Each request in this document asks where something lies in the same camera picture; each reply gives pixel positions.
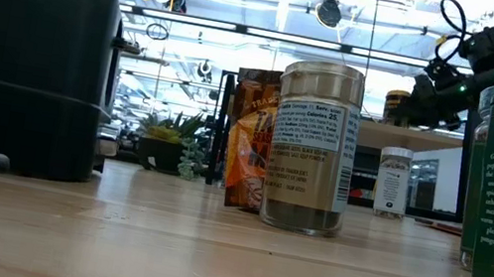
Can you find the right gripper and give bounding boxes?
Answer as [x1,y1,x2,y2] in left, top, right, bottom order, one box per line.
[404,56,486,137]

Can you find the yellow-lid spice jar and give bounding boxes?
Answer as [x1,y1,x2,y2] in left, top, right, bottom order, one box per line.
[380,86,413,129]

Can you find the beige paper cup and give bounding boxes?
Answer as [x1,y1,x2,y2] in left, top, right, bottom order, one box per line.
[255,55,371,242]

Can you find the orange seasoning packet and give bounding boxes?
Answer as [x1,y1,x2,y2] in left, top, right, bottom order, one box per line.
[214,64,286,214]

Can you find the wooden shelf black legs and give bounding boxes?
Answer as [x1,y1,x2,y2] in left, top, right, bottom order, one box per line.
[201,69,482,227]

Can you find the long LED light bar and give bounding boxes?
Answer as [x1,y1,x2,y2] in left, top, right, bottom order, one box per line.
[116,2,477,76]

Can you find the white-lid spice jar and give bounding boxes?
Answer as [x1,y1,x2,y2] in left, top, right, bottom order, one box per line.
[370,143,417,222]

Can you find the potted succulent plant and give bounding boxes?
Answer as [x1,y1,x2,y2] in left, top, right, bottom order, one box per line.
[129,103,214,184]

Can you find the black two-slot toaster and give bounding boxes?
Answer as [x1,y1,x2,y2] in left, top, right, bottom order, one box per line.
[0,0,151,193]

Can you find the small hanging cable reel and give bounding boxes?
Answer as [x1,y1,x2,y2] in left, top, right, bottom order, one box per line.
[194,58,215,84]

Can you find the hanging black cable ring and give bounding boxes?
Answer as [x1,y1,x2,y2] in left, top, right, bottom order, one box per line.
[143,20,173,44]

